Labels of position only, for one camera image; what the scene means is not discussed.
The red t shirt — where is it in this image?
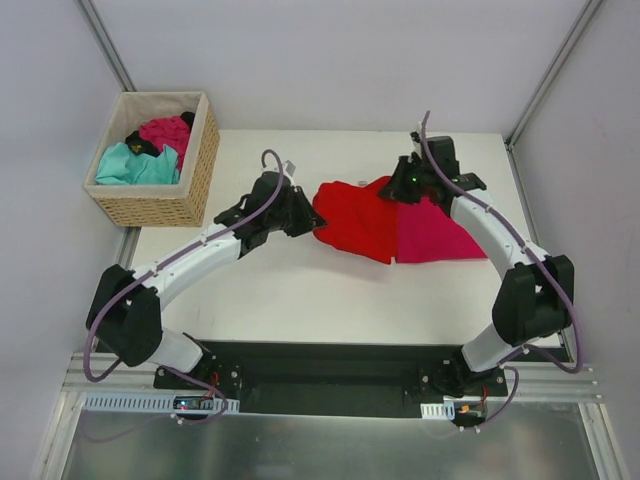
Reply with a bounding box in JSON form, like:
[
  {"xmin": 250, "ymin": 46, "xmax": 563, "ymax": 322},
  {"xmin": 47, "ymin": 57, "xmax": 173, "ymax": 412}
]
[{"xmin": 312, "ymin": 176, "xmax": 397, "ymax": 265}]

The magenta t shirt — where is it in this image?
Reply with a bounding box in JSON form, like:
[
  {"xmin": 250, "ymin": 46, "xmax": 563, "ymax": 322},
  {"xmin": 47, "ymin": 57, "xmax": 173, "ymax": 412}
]
[
  {"xmin": 139, "ymin": 116, "xmax": 191, "ymax": 162},
  {"xmin": 396, "ymin": 198, "xmax": 487, "ymax": 264}
]

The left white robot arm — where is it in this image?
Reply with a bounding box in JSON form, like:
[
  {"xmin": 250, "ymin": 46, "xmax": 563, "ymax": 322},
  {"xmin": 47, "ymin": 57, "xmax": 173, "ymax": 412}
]
[{"xmin": 86, "ymin": 172, "xmax": 327, "ymax": 389}]

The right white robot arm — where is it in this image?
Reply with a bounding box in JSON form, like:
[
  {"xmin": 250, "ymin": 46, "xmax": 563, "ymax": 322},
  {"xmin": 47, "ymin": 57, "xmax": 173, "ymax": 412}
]
[{"xmin": 379, "ymin": 132, "xmax": 574, "ymax": 397}]

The woven wicker basket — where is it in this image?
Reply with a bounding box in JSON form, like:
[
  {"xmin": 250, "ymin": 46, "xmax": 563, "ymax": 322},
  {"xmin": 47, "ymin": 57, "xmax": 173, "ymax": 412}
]
[{"xmin": 84, "ymin": 91, "xmax": 220, "ymax": 227}]

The magenta t shirt in basket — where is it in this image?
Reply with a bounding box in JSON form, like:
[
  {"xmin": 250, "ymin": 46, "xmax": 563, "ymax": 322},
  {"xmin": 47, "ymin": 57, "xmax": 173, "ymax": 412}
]
[{"xmin": 139, "ymin": 116, "xmax": 191, "ymax": 162}]

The black t shirt in basket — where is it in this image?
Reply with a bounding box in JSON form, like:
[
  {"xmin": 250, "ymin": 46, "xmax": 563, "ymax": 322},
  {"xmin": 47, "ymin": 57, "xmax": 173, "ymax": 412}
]
[{"xmin": 125, "ymin": 111, "xmax": 195, "ymax": 157}]

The teal t shirt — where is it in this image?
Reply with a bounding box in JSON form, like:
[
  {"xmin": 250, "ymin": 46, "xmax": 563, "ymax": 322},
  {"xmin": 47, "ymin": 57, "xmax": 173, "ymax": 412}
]
[{"xmin": 95, "ymin": 142, "xmax": 180, "ymax": 186}]

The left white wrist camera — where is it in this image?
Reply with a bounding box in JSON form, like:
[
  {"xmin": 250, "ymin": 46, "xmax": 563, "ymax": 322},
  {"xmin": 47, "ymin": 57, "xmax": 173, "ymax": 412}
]
[{"xmin": 283, "ymin": 161, "xmax": 296, "ymax": 181}]

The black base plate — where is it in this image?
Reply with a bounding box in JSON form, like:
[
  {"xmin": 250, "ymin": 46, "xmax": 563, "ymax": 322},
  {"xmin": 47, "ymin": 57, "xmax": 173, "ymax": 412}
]
[{"xmin": 149, "ymin": 339, "xmax": 516, "ymax": 419}]

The right grey cable duct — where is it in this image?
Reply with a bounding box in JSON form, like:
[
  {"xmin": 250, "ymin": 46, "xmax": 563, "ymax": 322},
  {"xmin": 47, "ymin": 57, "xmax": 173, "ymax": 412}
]
[{"xmin": 420, "ymin": 401, "xmax": 456, "ymax": 421}]

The grey cable duct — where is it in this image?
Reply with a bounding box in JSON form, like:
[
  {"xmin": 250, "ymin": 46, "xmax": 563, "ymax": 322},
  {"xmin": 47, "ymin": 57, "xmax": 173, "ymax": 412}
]
[
  {"xmin": 84, "ymin": 393, "xmax": 240, "ymax": 415},
  {"xmin": 420, "ymin": 401, "xmax": 456, "ymax": 421}
]

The left grey cable duct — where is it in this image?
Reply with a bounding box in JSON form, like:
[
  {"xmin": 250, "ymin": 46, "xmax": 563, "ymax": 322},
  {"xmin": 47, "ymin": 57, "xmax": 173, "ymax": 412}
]
[{"xmin": 84, "ymin": 393, "xmax": 240, "ymax": 415}]

